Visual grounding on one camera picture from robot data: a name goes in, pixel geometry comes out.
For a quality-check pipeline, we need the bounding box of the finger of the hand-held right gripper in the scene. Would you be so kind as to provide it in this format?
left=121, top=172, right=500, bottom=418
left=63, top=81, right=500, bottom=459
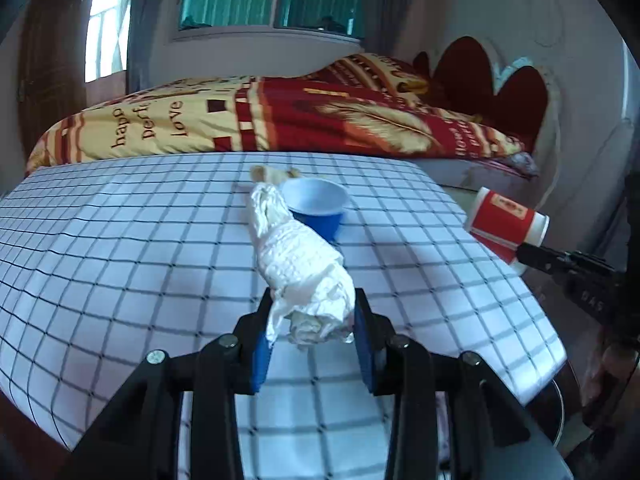
left=515, top=242, right=616, bottom=281

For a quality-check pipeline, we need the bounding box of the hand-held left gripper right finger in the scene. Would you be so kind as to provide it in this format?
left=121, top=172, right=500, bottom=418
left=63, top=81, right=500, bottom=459
left=352, top=287, right=573, bottom=480

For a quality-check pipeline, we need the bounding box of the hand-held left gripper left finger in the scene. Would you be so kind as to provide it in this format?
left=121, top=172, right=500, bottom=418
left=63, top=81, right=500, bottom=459
left=65, top=290, right=275, bottom=480

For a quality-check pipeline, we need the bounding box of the red and white paper cup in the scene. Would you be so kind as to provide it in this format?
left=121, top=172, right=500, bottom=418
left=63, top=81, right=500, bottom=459
left=462, top=186, right=551, bottom=266

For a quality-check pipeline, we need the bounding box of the white tissue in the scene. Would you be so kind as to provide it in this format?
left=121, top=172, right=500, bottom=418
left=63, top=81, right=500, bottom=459
left=245, top=182, right=357, bottom=351

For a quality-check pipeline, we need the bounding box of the person's right hand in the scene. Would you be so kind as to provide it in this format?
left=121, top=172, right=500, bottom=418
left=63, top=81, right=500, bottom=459
left=582, top=335, right=640, bottom=426

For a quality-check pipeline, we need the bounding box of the bed mattress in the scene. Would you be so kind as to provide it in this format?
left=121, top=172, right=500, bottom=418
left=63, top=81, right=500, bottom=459
left=415, top=155, right=543, bottom=211

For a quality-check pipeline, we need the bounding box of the white checked tablecloth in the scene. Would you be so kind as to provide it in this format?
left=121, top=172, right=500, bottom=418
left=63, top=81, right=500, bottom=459
left=0, top=150, right=568, bottom=480

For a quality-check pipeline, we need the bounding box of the blue cup with white inside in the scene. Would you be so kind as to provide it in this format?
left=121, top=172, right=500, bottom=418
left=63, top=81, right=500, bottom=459
left=281, top=176, right=349, bottom=243

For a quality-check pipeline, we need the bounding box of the beige crumpled paper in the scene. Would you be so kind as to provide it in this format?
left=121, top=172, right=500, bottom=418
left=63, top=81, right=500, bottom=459
left=249, top=164, right=303, bottom=183

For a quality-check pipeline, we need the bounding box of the red scalloped headboard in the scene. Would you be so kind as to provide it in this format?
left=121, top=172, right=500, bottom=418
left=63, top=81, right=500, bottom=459
left=412, top=35, right=566, bottom=211

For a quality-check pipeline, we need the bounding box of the red and yellow printed blanket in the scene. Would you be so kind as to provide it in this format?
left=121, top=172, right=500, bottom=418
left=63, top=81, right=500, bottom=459
left=25, top=52, right=526, bottom=176

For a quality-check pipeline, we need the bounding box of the grey curtain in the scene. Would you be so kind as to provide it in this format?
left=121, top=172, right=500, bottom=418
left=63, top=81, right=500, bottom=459
left=361, top=0, right=426, bottom=61
left=125, top=0, right=188, bottom=96

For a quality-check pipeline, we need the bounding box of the brown wooden door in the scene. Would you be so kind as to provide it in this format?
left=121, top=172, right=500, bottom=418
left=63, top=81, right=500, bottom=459
left=17, top=0, right=88, bottom=161

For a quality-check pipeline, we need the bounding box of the small bright window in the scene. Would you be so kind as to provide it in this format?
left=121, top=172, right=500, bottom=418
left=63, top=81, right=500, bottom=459
left=84, top=0, right=136, bottom=83

